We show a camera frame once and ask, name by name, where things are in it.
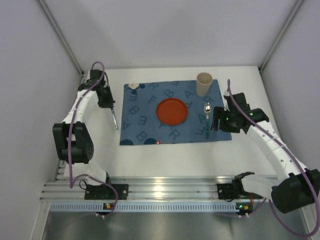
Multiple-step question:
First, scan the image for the slotted cable duct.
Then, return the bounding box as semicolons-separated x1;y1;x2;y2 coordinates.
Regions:
50;201;251;213

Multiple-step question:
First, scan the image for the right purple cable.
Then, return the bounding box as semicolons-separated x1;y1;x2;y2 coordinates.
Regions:
226;79;320;238

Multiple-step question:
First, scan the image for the beige cup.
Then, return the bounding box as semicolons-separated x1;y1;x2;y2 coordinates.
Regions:
196;72;213;97

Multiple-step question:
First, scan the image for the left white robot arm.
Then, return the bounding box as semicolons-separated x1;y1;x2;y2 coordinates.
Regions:
52;69;119;188

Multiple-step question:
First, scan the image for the red round plate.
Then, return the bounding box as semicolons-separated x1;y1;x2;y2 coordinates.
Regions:
156;98;188;126

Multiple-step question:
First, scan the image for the aluminium mounting rail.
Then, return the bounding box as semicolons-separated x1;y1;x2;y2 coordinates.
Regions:
40;176;233;201

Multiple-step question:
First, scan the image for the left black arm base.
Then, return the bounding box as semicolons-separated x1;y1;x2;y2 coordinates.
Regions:
79;180;129;200

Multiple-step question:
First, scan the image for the purple cable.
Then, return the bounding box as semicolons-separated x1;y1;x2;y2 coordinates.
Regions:
226;79;320;238
68;61;119;218

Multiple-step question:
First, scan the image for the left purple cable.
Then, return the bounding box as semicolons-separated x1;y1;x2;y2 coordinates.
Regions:
68;61;119;218

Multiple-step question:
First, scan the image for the spoon with teal handle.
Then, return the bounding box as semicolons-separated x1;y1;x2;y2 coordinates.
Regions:
203;102;212;139

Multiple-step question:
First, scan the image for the blue letter placemat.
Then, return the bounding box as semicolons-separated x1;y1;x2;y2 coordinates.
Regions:
119;79;232;146

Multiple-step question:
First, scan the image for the fork with teal handle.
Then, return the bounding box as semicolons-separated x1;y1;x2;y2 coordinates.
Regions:
110;108;119;130

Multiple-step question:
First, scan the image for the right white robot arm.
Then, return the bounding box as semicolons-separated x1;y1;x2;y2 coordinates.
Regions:
211;92;320;214

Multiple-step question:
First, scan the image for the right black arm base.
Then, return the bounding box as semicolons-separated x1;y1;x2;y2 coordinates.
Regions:
216;183;251;202

